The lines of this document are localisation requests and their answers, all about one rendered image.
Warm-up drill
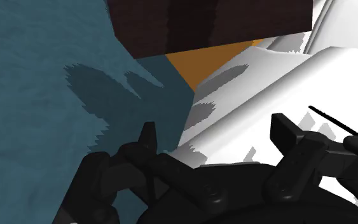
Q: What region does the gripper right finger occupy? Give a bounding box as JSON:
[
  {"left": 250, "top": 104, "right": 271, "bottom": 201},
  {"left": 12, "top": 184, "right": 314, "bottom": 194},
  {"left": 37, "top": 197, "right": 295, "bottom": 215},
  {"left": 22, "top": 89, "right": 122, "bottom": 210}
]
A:
[{"left": 265, "top": 113, "right": 358, "bottom": 216}]

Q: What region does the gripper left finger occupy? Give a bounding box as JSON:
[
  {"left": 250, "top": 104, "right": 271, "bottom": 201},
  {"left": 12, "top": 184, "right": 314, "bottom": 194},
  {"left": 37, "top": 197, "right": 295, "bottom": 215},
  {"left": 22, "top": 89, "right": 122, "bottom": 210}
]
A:
[{"left": 52, "top": 121, "right": 230, "bottom": 224}]

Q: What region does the thin black stick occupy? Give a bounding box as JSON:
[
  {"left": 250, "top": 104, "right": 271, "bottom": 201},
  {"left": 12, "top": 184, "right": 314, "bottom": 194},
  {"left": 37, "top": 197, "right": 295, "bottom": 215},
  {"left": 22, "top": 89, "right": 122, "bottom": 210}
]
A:
[{"left": 308, "top": 105, "right": 358, "bottom": 137}]

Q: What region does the white furniture piece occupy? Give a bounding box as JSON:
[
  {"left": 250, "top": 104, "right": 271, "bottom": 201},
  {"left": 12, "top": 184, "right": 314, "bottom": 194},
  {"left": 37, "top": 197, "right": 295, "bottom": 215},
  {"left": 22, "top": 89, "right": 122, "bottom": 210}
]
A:
[{"left": 167, "top": 0, "right": 358, "bottom": 212}]

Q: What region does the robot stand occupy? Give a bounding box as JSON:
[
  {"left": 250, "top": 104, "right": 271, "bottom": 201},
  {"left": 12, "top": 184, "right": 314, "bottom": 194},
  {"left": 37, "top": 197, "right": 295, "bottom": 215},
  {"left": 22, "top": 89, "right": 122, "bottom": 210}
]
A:
[{"left": 106, "top": 0, "right": 313, "bottom": 60}]

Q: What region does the teal block furniture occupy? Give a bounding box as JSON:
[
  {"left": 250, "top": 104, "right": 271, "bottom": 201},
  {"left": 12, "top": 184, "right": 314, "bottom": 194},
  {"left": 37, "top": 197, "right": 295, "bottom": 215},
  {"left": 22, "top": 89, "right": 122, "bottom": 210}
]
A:
[{"left": 0, "top": 0, "right": 196, "bottom": 224}]

